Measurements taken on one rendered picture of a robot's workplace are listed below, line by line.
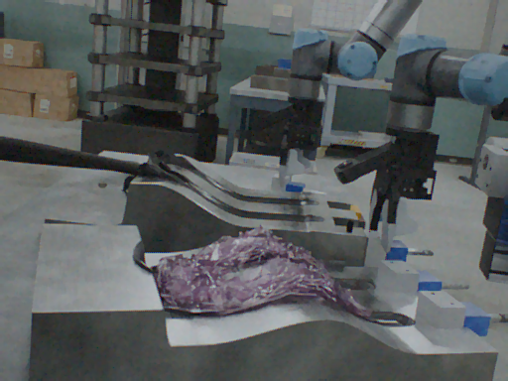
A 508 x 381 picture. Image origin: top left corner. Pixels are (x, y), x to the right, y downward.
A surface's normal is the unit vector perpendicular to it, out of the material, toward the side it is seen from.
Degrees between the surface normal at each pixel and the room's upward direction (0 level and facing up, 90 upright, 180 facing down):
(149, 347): 90
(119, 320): 90
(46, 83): 87
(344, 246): 90
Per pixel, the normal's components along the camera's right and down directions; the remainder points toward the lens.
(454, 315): 0.27, 0.26
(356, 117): -0.08, 0.23
